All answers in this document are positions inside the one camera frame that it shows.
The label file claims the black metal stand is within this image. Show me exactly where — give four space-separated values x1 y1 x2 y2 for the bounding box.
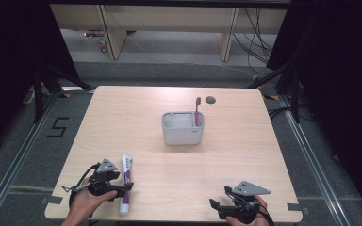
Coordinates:
32 62 96 124
246 60 302 124

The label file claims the black floor cable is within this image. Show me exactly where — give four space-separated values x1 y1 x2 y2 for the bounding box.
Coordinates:
267 105 297 122

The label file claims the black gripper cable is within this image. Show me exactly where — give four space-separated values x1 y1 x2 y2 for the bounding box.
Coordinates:
61 162 102 209
227 190 275 226

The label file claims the bundle of black cables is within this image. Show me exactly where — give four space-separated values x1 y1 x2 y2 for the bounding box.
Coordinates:
232 8 276 75

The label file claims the grey tape strip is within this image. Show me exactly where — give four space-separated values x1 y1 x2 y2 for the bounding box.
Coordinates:
41 195 64 206
287 202 311 217

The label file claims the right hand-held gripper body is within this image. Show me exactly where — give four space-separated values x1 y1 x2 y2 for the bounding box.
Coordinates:
218 180 272 225

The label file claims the aluminium floor rail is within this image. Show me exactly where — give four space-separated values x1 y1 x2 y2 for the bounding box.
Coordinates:
0 90 60 226
278 95 351 226

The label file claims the light wooden bench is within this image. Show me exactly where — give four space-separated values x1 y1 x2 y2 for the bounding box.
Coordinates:
50 3 288 63

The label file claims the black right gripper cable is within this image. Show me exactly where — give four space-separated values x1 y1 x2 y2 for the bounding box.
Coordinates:
227 190 275 226

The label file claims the grey plastic toothbrush holder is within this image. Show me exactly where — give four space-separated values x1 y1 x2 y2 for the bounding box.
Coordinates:
160 110 206 147

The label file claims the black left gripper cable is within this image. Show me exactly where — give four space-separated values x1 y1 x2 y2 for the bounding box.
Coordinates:
61 162 102 209

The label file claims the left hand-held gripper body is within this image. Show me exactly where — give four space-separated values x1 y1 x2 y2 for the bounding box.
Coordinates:
87 158 122 198

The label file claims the white purple toothpaste tube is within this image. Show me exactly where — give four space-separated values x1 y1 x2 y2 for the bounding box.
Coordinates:
119 153 134 216

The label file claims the pink toothbrush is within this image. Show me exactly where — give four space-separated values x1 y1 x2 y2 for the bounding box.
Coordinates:
194 96 203 127

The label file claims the dark curtain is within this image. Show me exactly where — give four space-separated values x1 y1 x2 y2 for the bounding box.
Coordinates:
0 0 80 158
266 0 362 218

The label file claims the person's left hand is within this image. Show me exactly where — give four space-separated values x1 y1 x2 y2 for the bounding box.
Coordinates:
70 176 119 217

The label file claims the person's right hand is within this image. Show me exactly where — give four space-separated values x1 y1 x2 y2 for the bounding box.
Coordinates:
225 195 271 226

